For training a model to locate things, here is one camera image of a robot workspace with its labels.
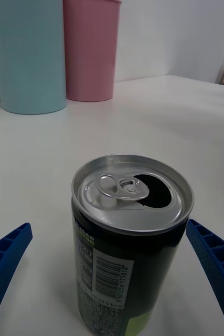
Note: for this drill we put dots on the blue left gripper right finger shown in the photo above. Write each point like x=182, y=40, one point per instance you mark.
x=219, y=267

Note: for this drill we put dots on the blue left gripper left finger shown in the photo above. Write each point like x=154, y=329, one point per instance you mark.
x=1, y=270

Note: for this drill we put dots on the black drink can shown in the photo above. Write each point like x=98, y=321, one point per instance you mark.
x=122, y=252

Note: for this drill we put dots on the pale blue plastic bin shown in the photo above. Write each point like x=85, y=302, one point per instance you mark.
x=25, y=55

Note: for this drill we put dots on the pink plastic bin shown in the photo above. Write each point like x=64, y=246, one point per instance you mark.
x=90, y=50

